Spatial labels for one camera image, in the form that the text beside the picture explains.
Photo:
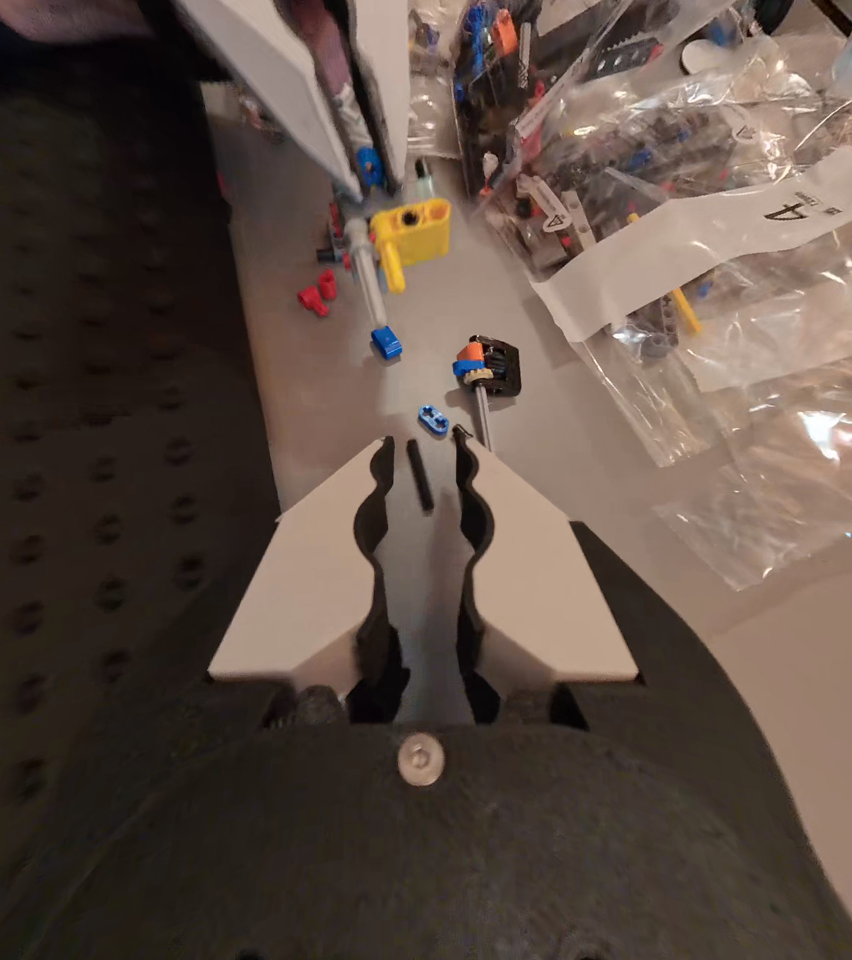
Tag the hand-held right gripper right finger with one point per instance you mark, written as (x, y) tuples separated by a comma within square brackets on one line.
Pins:
[(553, 600)]

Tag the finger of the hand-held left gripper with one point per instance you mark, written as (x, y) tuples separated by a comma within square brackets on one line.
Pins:
[(388, 67), (276, 67)]

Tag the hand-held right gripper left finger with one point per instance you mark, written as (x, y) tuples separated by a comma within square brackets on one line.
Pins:
[(298, 600)]

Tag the yellow and black lego assembly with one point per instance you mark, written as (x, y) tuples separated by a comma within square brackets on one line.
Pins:
[(411, 232)]

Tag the long black lego axle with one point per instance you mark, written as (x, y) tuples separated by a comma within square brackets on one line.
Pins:
[(420, 475)]

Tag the grey lego axle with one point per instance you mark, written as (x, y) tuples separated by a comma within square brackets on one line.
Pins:
[(483, 416)]

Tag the black lego beam assembly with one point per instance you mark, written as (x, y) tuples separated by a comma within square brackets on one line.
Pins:
[(493, 367)]

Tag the clear lego parts bag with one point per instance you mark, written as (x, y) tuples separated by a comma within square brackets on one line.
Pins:
[(426, 82)]

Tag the dark grey lego connector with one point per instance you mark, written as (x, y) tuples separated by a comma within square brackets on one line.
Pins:
[(332, 240)]

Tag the blue thin lego liftarm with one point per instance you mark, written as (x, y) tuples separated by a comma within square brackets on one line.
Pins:
[(433, 421)]

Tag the red lego pin connector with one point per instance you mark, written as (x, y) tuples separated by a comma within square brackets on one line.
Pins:
[(313, 300), (327, 283)]

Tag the person's left hand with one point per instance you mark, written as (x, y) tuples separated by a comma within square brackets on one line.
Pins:
[(58, 19)]

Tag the white disc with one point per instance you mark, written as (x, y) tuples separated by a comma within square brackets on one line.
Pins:
[(703, 56)]

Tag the black knob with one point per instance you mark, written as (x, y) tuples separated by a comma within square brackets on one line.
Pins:
[(770, 15)]

